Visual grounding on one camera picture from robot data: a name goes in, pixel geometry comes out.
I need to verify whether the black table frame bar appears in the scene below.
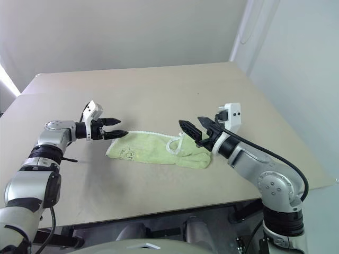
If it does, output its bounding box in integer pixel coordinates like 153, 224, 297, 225
33, 226, 84, 249
227, 199, 264, 223

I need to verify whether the black left shoulder cable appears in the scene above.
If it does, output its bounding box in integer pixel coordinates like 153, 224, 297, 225
39, 207, 57, 252

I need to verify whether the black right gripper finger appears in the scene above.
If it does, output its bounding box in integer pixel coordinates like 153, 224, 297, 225
197, 116, 216, 131
178, 120, 204, 145

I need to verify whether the grey robot torso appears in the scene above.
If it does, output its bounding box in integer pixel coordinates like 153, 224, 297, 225
71, 235, 239, 254

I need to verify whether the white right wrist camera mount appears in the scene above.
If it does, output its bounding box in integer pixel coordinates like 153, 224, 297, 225
217, 102, 243, 133

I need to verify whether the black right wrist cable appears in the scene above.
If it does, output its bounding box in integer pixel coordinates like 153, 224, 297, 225
219, 126, 310, 206

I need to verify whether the black right shoulder cable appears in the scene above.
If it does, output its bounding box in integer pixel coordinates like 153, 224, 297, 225
245, 221, 265, 253

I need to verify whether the black shoulder cable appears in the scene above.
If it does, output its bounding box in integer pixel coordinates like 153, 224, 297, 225
39, 207, 57, 252
245, 221, 265, 253

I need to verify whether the light green towel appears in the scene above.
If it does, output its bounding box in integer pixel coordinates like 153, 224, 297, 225
105, 130, 212, 170

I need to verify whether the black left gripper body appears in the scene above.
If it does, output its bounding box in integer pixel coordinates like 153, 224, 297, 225
89, 118, 106, 141

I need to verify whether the dark rounded grey shape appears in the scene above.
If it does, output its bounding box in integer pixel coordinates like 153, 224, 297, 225
184, 216, 210, 243
116, 223, 147, 241

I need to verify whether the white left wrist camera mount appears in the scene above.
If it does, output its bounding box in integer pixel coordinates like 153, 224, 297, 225
81, 99, 104, 125

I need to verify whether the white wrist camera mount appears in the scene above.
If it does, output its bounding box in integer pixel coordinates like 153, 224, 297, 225
81, 99, 104, 125
217, 102, 243, 133

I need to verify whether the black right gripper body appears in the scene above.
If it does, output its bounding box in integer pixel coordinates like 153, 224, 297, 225
195, 123, 226, 152

